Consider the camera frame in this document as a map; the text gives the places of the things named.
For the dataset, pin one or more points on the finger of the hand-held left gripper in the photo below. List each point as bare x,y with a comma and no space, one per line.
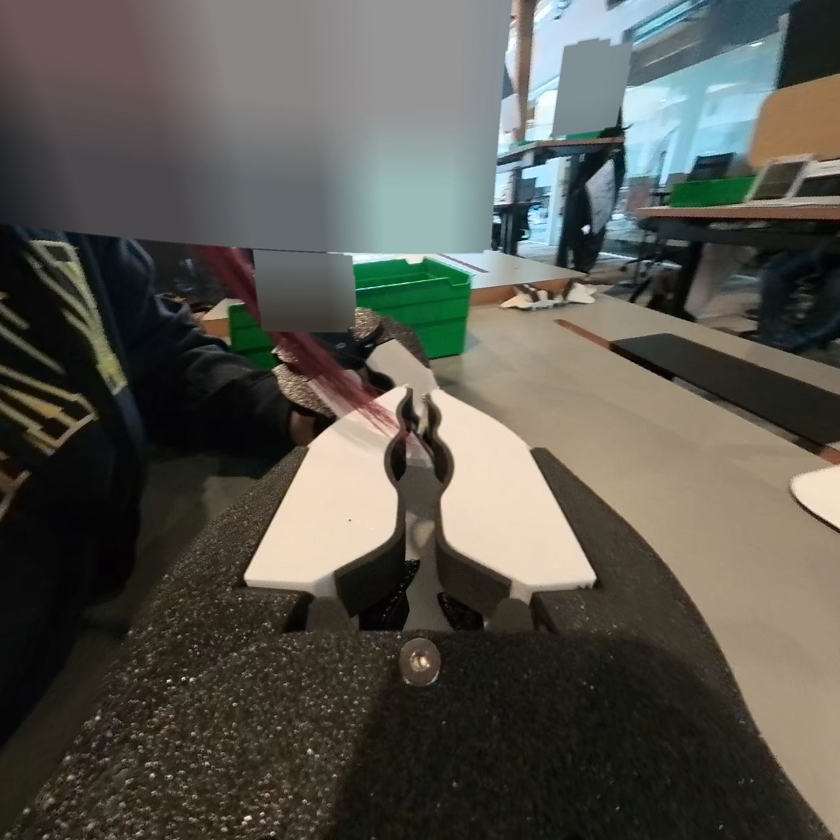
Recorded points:
401,366
351,405

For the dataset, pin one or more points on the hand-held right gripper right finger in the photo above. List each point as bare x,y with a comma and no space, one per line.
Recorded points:
512,512

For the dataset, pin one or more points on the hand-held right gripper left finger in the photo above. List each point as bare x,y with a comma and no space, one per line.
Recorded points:
328,512

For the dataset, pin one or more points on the green plastic bin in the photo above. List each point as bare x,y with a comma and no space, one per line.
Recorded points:
709,191
413,315

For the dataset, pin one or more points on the person's left forearm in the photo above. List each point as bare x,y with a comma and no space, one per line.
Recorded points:
216,394

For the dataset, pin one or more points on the grey desk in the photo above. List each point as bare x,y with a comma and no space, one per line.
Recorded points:
590,459

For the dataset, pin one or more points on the wooden desk divider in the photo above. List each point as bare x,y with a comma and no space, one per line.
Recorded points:
800,118

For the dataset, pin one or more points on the reddish hair strands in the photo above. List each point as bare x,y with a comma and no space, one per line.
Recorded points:
315,364

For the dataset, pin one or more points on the white and dark object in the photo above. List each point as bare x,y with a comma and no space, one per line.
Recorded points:
518,300

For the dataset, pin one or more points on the dark printed hoodie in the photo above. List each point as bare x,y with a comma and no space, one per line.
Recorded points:
52,394

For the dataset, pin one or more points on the distant office table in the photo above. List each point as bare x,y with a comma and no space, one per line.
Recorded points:
558,141

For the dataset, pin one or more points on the white document stand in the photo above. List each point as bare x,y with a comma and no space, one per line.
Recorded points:
820,499

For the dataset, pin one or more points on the wooden top table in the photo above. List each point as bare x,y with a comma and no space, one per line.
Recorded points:
722,211

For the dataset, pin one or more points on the white framed panel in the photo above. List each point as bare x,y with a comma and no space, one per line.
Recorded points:
778,180

